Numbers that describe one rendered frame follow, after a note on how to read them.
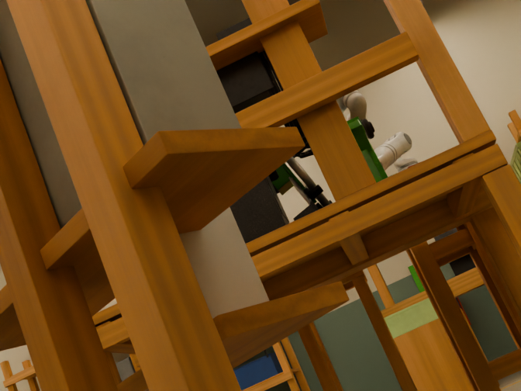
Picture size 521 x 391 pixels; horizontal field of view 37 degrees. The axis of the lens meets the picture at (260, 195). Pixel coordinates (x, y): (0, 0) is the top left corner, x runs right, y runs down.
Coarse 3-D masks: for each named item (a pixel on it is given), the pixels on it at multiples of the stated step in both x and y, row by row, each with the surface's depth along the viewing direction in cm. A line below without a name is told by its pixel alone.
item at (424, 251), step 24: (456, 240) 314; (432, 264) 312; (480, 264) 332; (432, 288) 310; (504, 288) 305; (456, 312) 306; (504, 312) 326; (456, 336) 304; (480, 360) 301; (504, 360) 300; (480, 384) 299
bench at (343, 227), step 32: (448, 160) 241; (480, 160) 240; (384, 192) 245; (416, 192) 241; (448, 192) 243; (512, 192) 236; (288, 224) 247; (320, 224) 250; (352, 224) 243; (384, 224) 292; (480, 224) 294; (512, 224) 234; (256, 256) 247; (288, 256) 245; (352, 256) 277; (512, 256) 290; (512, 288) 287; (96, 320) 252; (128, 352) 273
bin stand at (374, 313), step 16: (352, 288) 337; (368, 288) 312; (368, 304) 310; (384, 320) 308; (304, 336) 312; (384, 336) 306; (320, 352) 310; (320, 368) 308; (400, 368) 302; (336, 384) 325; (400, 384) 301
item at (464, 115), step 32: (256, 0) 266; (384, 0) 265; (416, 0) 255; (288, 32) 261; (416, 32) 253; (288, 64) 259; (448, 64) 248; (448, 96) 246; (320, 128) 252; (480, 128) 242; (320, 160) 250; (352, 160) 248; (352, 192) 245
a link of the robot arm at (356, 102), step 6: (348, 96) 284; (354, 96) 282; (360, 96) 283; (348, 102) 284; (354, 102) 282; (360, 102) 283; (366, 102) 285; (348, 108) 285; (354, 108) 283; (360, 108) 284; (366, 108) 287; (348, 114) 292; (354, 114) 286; (360, 114) 287
